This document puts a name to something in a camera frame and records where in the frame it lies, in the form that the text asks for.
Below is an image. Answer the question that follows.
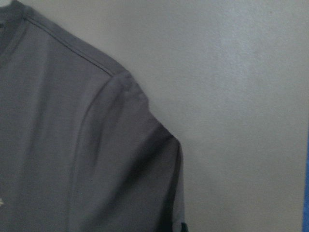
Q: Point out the dark brown t-shirt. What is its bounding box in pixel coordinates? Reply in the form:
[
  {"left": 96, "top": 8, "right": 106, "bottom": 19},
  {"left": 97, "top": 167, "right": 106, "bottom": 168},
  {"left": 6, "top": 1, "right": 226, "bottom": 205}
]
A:
[{"left": 0, "top": 0, "right": 188, "bottom": 232}]

